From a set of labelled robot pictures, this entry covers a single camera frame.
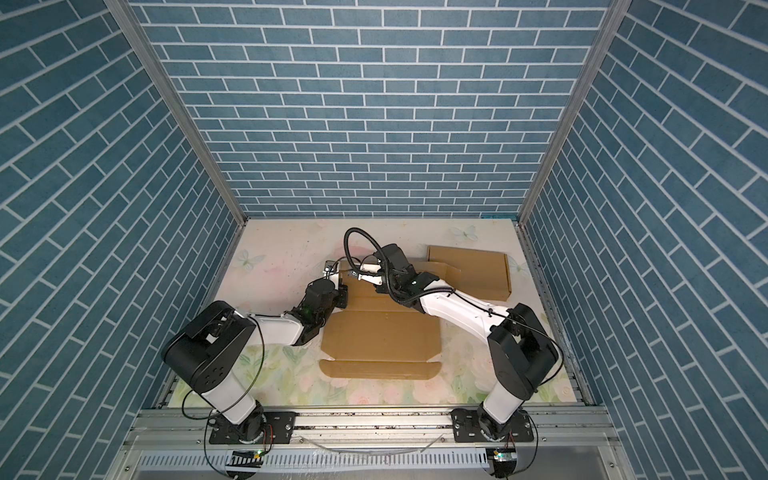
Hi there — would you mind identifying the cardboard box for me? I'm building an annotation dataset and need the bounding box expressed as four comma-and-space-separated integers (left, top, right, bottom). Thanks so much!
319, 262, 442, 380
428, 245, 512, 302

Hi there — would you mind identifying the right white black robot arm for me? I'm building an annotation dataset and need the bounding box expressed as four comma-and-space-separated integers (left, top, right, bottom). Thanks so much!
373, 244, 560, 440

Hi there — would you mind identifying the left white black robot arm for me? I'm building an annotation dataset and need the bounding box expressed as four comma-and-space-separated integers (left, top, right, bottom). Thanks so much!
161, 275, 348, 441

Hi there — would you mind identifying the left green circuit board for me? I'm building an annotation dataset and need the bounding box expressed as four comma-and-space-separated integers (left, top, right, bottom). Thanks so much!
225, 450, 265, 471

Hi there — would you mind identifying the green circuit board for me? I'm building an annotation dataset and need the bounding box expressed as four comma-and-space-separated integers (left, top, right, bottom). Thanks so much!
486, 447, 518, 468
225, 450, 265, 471

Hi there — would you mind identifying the right green circuit board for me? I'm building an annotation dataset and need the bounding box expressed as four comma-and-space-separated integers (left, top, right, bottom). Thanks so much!
486, 447, 518, 468

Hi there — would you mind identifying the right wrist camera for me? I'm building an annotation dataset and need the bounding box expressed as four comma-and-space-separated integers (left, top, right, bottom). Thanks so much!
357, 255, 383, 286

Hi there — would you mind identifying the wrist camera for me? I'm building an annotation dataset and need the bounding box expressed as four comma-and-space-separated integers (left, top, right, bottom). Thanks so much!
323, 260, 341, 283
357, 255, 383, 286

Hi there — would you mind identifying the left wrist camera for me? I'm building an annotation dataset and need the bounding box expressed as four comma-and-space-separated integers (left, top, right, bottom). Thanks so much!
323, 260, 341, 283

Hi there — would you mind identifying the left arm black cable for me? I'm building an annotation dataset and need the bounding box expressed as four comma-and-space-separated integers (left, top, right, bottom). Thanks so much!
181, 257, 361, 479

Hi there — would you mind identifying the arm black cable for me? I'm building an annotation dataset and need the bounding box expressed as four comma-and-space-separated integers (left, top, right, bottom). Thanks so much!
343, 226, 566, 475
181, 257, 361, 479

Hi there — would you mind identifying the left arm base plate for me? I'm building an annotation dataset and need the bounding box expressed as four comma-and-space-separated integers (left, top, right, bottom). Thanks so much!
208, 411, 297, 447

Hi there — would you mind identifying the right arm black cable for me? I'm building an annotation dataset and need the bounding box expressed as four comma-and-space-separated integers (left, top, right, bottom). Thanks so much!
343, 226, 566, 475

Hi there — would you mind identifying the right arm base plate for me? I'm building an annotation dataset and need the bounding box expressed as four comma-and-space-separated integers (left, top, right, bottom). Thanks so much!
450, 407, 535, 443

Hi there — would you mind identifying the aluminium mounting rail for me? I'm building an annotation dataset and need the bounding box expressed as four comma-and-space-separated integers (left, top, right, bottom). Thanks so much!
107, 404, 633, 479

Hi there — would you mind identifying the left aluminium corner post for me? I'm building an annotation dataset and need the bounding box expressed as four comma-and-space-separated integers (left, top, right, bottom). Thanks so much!
104, 0, 248, 227

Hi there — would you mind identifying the aluminium corner post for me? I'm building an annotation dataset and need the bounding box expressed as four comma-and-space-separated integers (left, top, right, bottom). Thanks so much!
517, 0, 631, 226
104, 0, 248, 227

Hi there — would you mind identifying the right aluminium corner post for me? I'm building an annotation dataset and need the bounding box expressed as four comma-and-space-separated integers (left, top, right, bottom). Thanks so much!
517, 0, 631, 226

